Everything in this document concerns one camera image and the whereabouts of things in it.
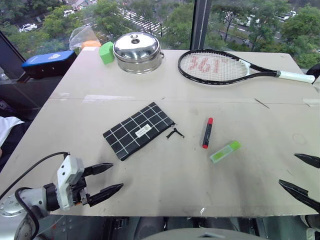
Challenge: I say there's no dark window frame post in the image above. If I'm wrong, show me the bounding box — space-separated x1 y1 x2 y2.
189 0 213 51

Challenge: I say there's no black checked pencil pouch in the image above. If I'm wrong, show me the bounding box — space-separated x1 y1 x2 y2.
102 101 176 162

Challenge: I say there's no small black clip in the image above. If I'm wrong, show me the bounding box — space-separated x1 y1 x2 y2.
166 127 186 140

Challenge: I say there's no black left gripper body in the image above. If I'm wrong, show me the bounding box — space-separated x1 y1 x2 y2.
69 168 92 206

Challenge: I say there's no blue and black box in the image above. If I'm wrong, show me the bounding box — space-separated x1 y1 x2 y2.
16 50 77 84

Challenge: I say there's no black red marker pen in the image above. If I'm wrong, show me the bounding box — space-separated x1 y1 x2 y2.
202 117 214 149

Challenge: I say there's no green highlighter with clear cap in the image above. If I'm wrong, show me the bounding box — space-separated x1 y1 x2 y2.
209 140 242 165

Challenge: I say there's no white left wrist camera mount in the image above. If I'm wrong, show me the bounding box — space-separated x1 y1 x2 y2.
56 154 85 211

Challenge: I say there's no orange object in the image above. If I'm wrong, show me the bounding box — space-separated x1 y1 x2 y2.
81 40 102 49

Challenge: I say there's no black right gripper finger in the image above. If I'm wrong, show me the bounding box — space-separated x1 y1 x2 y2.
278 179 320 214
293 153 320 169

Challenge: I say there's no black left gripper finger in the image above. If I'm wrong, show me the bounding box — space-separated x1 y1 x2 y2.
87 183 125 208
83 162 114 178

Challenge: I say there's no person in white shirt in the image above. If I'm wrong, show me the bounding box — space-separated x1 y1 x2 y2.
0 115 32 173

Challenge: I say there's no green foam block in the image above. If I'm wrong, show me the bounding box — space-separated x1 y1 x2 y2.
99 41 116 65

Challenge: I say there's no black white tennis racket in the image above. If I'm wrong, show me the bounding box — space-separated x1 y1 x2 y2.
177 49 316 86

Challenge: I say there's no clear plastic bag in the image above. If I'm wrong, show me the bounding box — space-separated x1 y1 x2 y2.
69 25 102 51

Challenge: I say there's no stainless steel lidded pot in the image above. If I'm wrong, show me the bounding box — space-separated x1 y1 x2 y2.
112 32 166 75

